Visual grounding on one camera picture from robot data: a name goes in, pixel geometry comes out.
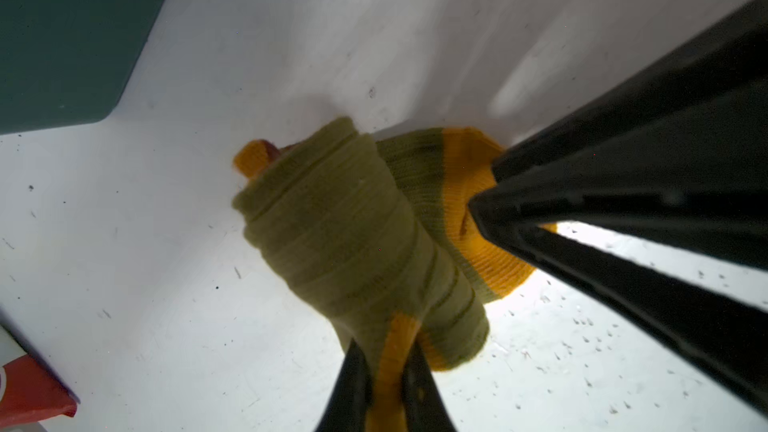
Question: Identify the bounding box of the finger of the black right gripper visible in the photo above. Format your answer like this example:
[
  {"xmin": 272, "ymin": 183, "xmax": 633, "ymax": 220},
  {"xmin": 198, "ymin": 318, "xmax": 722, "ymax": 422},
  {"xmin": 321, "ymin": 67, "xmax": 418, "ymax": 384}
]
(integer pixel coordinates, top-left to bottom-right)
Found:
[
  {"xmin": 470, "ymin": 89, "xmax": 767, "ymax": 412},
  {"xmin": 492, "ymin": 0, "xmax": 767, "ymax": 183}
]

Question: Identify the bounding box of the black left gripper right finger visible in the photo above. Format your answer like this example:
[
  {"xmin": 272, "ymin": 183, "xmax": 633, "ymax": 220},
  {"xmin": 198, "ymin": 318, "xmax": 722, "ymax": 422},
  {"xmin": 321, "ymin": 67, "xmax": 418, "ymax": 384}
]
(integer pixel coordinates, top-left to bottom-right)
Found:
[{"xmin": 401, "ymin": 343, "xmax": 457, "ymax": 432}]

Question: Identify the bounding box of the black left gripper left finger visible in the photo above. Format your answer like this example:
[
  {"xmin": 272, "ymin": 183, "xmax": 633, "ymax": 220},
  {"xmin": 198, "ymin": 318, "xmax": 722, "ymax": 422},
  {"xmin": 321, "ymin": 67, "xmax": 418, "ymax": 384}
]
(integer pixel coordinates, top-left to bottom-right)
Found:
[{"xmin": 315, "ymin": 340, "xmax": 372, "ymax": 432}]

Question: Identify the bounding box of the red chips bag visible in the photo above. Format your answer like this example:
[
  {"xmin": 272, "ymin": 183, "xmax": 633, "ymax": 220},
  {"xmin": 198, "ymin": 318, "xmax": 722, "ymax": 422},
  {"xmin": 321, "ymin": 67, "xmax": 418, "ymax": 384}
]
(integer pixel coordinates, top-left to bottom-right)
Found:
[{"xmin": 1, "ymin": 327, "xmax": 78, "ymax": 430}]

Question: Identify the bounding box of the green compartment tray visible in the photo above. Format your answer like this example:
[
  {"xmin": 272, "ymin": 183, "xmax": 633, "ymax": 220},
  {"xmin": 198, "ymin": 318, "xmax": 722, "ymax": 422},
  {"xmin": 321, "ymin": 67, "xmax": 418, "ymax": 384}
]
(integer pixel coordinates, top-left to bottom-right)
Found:
[{"xmin": 1, "ymin": 0, "xmax": 164, "ymax": 134}]

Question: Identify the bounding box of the olive yellow sock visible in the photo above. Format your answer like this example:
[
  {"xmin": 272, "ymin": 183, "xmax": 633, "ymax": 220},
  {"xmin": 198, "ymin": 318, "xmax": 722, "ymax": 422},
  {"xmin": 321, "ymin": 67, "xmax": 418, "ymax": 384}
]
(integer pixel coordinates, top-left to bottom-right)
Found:
[{"xmin": 233, "ymin": 117, "xmax": 533, "ymax": 431}]

